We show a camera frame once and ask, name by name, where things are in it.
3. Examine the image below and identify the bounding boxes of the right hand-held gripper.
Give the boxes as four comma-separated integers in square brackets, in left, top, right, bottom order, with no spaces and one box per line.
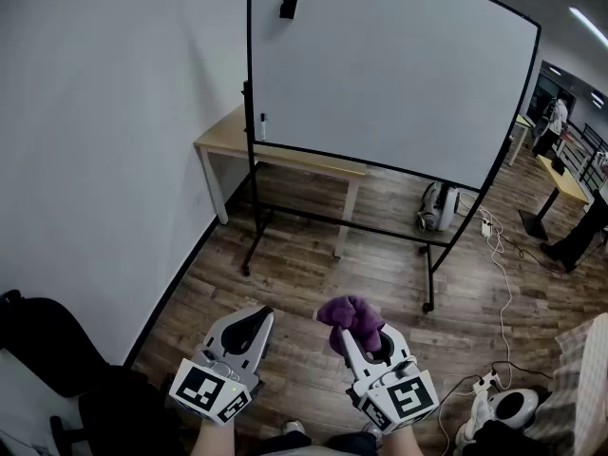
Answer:
[336,325,441,436]

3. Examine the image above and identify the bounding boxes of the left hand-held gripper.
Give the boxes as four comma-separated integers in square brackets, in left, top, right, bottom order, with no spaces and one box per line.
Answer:
[168,305,276,427]

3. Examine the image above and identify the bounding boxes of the purple cloth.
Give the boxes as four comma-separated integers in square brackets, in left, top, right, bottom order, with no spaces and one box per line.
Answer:
[316,294,387,358]

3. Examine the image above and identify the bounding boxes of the whiteboard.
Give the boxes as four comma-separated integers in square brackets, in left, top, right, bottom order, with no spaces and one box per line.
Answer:
[239,0,543,314]

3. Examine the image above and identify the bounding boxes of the person's right forearm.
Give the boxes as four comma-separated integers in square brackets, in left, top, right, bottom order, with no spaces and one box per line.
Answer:
[379,423,425,456]

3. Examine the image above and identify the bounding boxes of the person's left forearm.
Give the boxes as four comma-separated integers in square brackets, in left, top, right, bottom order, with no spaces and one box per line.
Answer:
[189,418,238,456]

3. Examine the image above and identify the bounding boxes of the white sneaker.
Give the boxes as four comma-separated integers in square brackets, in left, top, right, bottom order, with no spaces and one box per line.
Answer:
[454,393,492,451]

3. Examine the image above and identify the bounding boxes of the white round device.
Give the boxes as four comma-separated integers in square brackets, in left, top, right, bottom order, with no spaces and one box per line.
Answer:
[416,180,462,233]
[485,387,542,429]

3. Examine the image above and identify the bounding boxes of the wooden table white legs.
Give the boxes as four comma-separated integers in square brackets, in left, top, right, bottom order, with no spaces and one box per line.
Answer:
[193,104,369,259]
[507,113,536,167]

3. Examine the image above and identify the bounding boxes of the black office chair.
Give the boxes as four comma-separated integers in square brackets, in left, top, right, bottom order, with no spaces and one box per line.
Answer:
[0,289,189,456]

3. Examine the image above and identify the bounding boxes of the checked fabric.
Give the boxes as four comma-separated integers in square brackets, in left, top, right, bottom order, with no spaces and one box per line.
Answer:
[522,313,608,456]

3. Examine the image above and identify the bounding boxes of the wooden desk black leg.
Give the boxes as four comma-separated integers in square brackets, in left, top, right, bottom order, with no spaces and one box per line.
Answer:
[518,154,591,242]

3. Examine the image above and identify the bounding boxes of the black railing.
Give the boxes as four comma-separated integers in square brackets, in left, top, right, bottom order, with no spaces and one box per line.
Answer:
[552,122,608,195]

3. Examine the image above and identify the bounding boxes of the long ceiling light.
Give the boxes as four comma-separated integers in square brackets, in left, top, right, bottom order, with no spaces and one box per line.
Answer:
[569,6,608,50]

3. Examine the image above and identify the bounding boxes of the black cable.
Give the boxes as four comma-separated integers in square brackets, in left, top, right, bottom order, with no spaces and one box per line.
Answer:
[490,359,555,381]

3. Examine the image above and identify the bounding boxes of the white cable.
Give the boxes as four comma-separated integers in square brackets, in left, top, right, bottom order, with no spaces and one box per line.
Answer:
[455,191,517,389]

